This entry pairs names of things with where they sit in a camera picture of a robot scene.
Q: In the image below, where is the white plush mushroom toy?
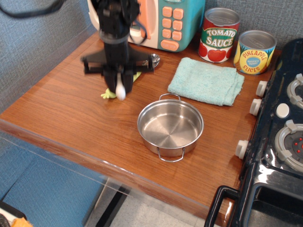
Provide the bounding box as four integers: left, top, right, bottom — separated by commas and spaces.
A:
116, 73, 126, 101

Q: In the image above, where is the black braided cable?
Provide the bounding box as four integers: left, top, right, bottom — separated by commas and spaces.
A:
0, 0, 64, 19

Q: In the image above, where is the pineapple slices can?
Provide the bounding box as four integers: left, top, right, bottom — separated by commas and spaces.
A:
233, 30, 277, 75

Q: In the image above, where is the tomato sauce can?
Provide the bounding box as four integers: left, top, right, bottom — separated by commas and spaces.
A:
198, 8, 241, 63

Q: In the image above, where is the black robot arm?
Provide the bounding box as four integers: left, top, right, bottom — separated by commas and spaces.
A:
81, 0, 154, 100

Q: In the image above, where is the green handled metal spoon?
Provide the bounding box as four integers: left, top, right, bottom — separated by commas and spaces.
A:
101, 53, 160, 99

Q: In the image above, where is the orange object bottom corner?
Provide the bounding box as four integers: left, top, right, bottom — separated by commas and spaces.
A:
0, 201, 33, 227

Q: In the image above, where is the light teal folded cloth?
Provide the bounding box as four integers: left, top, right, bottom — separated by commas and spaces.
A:
168, 57, 245, 106

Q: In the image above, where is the black toy stove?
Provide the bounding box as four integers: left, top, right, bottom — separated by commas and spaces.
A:
205, 38, 303, 227

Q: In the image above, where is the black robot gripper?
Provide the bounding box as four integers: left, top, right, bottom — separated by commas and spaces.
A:
81, 41, 154, 94

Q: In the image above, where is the teal toy microwave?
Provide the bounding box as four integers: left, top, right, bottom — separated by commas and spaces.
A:
88, 0, 205, 52

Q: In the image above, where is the stainless steel pot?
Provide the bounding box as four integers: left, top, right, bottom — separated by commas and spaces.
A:
137, 93, 205, 163

